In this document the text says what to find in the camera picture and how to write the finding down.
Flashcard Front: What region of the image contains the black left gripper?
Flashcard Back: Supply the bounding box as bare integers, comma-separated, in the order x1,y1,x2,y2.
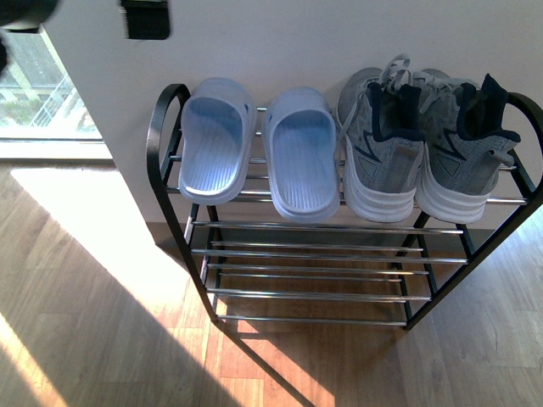
0,0,171,69

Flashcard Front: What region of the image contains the light blue slide sandal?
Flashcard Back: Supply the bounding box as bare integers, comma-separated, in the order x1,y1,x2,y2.
178,77,258,205
262,86,340,224

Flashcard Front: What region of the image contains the grey knit sneaker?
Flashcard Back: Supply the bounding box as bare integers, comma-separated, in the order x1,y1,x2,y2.
336,54,425,223
413,70,521,224

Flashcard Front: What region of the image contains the black metal shoe rack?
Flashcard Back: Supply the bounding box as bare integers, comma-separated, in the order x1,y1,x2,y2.
146,84,542,329

